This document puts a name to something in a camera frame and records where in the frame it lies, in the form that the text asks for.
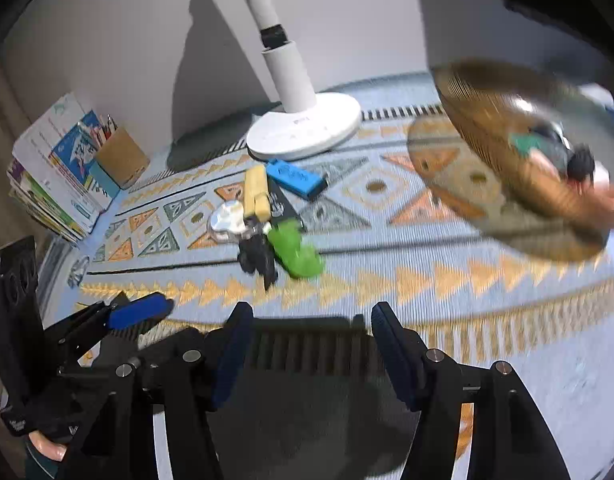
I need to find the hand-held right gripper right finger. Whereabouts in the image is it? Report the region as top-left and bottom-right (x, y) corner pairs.
(371, 302), (570, 480)

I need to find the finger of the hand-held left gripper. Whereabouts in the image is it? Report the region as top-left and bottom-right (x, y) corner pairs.
(47, 291), (175, 368)

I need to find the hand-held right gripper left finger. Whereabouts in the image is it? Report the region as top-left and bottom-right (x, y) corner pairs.
(57, 302), (255, 480)

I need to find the pink oval tag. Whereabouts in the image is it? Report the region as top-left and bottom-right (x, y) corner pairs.
(529, 152), (560, 176)

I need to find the teal green plastic toy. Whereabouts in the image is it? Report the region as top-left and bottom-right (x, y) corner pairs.
(509, 132), (542, 157)

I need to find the salmon pink eraser box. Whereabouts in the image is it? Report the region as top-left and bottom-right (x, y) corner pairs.
(584, 185), (614, 223)

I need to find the black round object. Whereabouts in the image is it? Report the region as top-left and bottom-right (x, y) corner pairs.
(567, 144), (596, 183)

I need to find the person's left hand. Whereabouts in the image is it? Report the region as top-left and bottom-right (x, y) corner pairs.
(27, 430), (69, 462)

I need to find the crumpled plastic wrapper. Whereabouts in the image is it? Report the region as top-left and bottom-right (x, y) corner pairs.
(68, 255), (91, 289)

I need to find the blue patterned mat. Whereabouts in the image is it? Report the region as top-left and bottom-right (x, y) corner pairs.
(72, 72), (614, 480)

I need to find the black toy figure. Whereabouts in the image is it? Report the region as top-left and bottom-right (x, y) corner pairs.
(237, 225), (280, 291)

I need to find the bright green toy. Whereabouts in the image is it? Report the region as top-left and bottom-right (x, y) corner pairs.
(267, 221), (324, 281)

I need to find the stack of books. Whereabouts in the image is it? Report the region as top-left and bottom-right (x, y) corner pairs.
(7, 92), (115, 246)

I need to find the teal edged notebook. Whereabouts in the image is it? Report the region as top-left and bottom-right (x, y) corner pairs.
(87, 160), (122, 200)

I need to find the cork pen holder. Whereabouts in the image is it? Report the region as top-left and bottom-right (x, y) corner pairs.
(94, 126), (151, 192)

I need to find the black printed card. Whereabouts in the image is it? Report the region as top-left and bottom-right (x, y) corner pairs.
(264, 177), (305, 228)

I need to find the yellow rectangular block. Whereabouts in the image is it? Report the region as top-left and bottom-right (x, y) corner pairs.
(243, 165), (273, 221)

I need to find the bunch of pens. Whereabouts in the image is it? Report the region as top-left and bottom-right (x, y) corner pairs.
(90, 114), (119, 143)

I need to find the blue rectangular block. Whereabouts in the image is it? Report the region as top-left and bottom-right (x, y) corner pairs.
(265, 158), (330, 202)

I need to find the white desk lamp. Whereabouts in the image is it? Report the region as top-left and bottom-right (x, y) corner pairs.
(244, 0), (363, 162)

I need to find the white and blue packet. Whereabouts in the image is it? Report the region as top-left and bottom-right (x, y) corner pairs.
(579, 84), (614, 128)

